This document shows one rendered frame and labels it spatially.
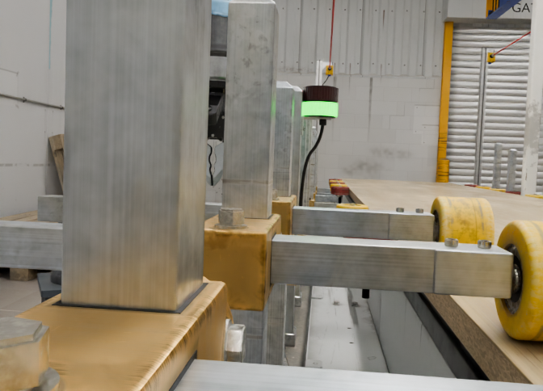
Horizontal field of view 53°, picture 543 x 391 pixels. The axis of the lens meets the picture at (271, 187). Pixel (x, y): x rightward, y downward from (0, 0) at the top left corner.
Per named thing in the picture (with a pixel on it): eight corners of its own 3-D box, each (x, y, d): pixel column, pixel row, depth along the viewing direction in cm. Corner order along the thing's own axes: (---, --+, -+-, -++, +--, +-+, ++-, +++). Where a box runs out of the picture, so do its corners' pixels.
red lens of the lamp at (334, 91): (301, 98, 88) (302, 85, 88) (303, 103, 94) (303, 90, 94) (338, 99, 87) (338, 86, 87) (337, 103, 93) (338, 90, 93)
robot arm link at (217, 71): (236, 56, 106) (188, 55, 107) (235, 81, 107) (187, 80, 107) (242, 65, 115) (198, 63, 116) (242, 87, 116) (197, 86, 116)
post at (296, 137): (270, 368, 92) (281, 85, 89) (272, 360, 95) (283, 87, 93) (290, 370, 92) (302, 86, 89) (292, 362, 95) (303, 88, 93)
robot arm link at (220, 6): (231, 8, 117) (250, -3, 108) (229, 66, 118) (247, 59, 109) (190, 2, 113) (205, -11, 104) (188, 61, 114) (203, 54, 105)
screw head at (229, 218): (211, 228, 34) (212, 209, 34) (217, 224, 36) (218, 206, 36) (244, 229, 34) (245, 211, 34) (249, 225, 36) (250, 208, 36)
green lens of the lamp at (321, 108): (300, 114, 88) (301, 100, 88) (302, 117, 94) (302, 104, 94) (338, 115, 88) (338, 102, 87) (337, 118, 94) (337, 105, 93)
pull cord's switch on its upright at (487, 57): (475, 214, 355) (486, 45, 350) (469, 212, 370) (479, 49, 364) (488, 215, 355) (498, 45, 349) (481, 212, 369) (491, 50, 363)
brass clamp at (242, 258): (175, 307, 34) (178, 227, 34) (217, 265, 47) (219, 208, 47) (273, 313, 33) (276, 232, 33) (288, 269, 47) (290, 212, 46)
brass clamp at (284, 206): (238, 245, 59) (240, 199, 58) (254, 229, 72) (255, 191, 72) (295, 248, 58) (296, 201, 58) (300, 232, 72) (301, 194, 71)
